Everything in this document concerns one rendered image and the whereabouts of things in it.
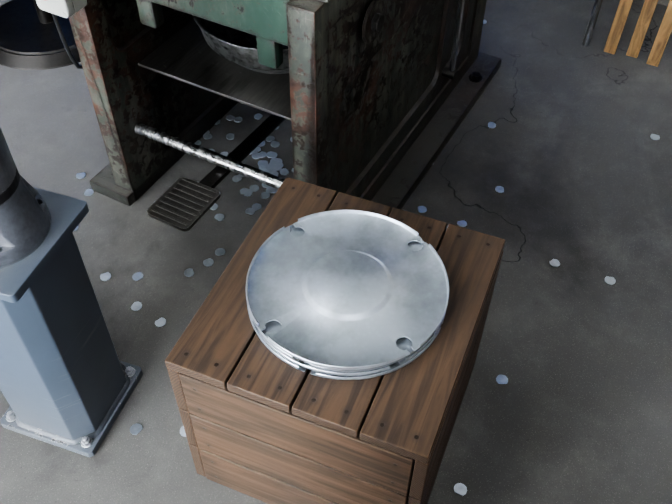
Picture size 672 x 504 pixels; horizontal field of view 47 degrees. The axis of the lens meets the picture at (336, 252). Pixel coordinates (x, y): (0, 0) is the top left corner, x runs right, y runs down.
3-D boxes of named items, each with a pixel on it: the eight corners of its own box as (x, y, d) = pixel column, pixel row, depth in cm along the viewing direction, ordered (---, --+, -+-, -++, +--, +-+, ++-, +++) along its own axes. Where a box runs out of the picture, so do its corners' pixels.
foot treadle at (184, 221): (189, 248, 150) (186, 229, 146) (149, 229, 153) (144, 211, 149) (334, 89, 184) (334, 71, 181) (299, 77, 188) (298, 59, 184)
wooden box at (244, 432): (407, 560, 121) (429, 458, 95) (195, 474, 130) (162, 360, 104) (474, 363, 146) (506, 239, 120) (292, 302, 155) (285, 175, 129)
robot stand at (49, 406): (92, 458, 132) (12, 296, 99) (0, 426, 136) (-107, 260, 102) (144, 372, 144) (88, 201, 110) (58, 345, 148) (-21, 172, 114)
